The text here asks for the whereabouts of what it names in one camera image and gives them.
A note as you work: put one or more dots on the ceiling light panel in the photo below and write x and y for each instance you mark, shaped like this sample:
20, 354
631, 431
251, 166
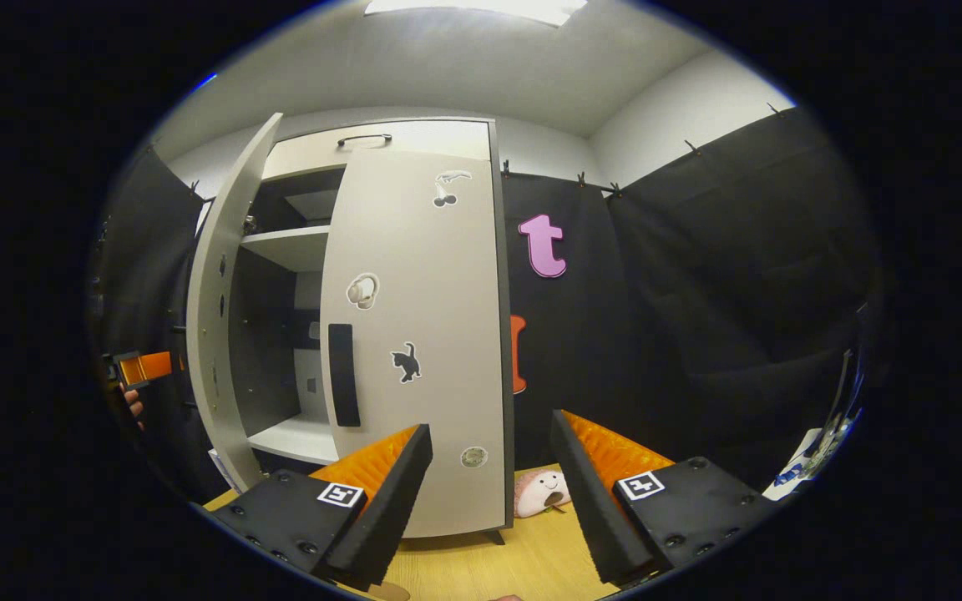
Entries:
481, 7

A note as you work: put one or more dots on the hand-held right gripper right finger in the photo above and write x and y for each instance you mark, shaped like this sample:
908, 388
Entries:
591, 501

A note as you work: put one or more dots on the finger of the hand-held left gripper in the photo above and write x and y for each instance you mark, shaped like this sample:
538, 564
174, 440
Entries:
151, 367

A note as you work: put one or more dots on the white and blue box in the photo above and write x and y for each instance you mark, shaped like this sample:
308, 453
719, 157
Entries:
222, 472

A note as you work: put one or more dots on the brown round coaster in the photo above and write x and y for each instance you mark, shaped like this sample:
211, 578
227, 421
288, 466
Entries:
389, 593

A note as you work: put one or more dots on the black backdrop cloth with letters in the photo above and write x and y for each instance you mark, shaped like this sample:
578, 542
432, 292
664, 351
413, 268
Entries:
581, 351

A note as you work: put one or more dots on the white cabinet door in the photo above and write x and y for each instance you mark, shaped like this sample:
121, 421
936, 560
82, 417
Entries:
439, 275
204, 376

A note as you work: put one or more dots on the white cabinet drawer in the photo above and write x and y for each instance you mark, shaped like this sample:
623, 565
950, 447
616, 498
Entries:
439, 140

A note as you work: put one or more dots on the pink plush toy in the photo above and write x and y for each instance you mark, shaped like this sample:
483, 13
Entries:
535, 492

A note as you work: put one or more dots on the white cabinet shelf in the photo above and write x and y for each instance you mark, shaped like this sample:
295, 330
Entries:
289, 246

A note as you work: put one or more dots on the white side table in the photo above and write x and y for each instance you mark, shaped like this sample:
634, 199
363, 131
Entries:
798, 463

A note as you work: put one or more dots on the white cabinet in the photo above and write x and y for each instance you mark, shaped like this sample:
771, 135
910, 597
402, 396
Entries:
268, 359

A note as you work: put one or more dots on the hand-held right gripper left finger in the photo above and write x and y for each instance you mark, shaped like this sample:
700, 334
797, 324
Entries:
389, 509

